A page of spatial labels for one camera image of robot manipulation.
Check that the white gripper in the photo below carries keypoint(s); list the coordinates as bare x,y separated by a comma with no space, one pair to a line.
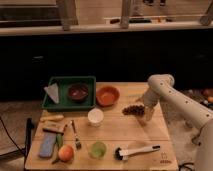
149,113

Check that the dark grape bunch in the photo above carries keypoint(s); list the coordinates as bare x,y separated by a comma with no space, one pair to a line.
137,110

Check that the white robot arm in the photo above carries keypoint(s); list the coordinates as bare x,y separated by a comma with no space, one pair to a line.
162,85

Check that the white paper cup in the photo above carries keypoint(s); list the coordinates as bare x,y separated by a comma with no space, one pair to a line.
95,117

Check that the green plastic cup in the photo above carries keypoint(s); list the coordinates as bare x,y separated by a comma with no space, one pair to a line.
97,150

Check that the orange bowl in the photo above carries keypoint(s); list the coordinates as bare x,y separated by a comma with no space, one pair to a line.
107,96

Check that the dark brown bowl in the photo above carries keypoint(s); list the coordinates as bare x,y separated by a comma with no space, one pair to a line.
78,92

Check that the metal fork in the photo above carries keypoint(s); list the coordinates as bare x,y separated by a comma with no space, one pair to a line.
77,141

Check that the green plastic tray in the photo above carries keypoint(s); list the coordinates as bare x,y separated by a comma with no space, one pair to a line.
65,102

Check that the orange peach fruit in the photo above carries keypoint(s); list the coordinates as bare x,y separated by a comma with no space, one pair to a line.
66,153

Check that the green bean pod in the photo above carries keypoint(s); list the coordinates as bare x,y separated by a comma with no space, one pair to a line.
59,142

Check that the pale banana piece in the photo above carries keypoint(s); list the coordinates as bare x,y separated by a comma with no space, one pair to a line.
51,118

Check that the white folded cloth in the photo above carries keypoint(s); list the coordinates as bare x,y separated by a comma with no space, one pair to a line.
53,92

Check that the blue sponge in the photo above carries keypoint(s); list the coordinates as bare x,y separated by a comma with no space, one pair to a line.
47,145

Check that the wooden handled brush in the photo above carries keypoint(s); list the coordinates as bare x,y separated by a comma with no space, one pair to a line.
54,128

